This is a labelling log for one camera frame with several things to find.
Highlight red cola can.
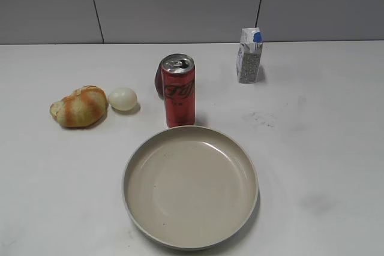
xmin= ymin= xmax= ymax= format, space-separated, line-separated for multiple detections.
xmin=160 ymin=53 xmax=196 ymax=128

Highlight beige round plate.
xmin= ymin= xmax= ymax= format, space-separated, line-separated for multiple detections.
xmin=122 ymin=126 xmax=259 ymax=251

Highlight dark red wax apple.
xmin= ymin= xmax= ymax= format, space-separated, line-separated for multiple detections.
xmin=154 ymin=64 xmax=164 ymax=100

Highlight white egg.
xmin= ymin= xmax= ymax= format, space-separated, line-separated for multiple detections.
xmin=108 ymin=87 xmax=137 ymax=111

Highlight small white milk carton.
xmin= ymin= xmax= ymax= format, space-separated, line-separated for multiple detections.
xmin=236 ymin=28 xmax=263 ymax=83

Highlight striped bread roll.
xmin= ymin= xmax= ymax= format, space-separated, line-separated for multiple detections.
xmin=50 ymin=85 xmax=108 ymax=128

